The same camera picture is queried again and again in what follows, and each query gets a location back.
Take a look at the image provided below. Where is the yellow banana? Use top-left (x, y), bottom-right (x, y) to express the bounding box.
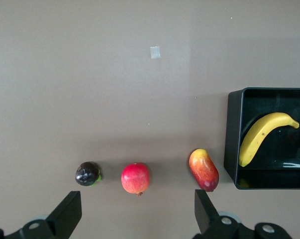
top-left (238, 112), bottom-right (300, 167)

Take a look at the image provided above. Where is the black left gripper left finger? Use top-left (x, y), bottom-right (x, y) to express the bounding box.
top-left (5, 191), bottom-right (82, 239)

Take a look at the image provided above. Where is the dark purple mangosteen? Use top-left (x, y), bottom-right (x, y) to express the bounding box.
top-left (75, 161), bottom-right (102, 187)

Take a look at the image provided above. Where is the black plastic box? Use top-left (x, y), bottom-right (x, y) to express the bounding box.
top-left (223, 87), bottom-right (300, 190)

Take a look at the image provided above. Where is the small grey tape piece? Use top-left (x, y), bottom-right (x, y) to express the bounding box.
top-left (150, 46), bottom-right (161, 60)

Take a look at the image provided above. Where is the red pomegranate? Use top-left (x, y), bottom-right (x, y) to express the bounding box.
top-left (121, 162), bottom-right (150, 197)

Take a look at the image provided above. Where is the red yellow mango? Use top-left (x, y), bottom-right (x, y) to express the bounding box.
top-left (189, 148), bottom-right (219, 193)

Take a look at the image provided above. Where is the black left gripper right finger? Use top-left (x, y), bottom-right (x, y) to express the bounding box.
top-left (193, 189), bottom-right (255, 239)

